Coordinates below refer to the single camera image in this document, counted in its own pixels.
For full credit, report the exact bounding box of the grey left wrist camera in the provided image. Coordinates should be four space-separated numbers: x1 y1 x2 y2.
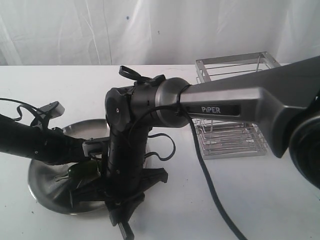
37 101 65 119

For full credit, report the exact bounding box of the round stainless steel plate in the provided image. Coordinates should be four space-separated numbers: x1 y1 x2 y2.
28 118 110 215

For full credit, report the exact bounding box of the black handled kitchen knife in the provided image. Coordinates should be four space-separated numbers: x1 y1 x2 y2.
118 215 135 240

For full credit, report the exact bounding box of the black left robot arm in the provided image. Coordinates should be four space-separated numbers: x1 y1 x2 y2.
0 115 90 166

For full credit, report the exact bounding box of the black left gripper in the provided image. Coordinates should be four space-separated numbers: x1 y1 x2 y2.
42 129 87 165

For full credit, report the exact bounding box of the white background curtain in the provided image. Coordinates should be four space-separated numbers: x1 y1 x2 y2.
0 0 320 66

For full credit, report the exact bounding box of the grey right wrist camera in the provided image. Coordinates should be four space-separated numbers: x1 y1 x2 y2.
82 137 110 157

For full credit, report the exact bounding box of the steel wire utensil rack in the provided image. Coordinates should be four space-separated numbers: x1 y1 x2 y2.
193 51 280 160

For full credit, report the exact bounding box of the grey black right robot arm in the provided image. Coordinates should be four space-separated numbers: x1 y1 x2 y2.
70 56 320 206

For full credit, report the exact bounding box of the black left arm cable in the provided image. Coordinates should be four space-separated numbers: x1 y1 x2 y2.
0 97 51 131

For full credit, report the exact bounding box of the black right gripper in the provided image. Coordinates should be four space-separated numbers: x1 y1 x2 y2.
69 126 168 207

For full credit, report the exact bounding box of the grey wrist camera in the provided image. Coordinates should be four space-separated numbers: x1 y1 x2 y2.
82 137 110 157
37 101 65 119

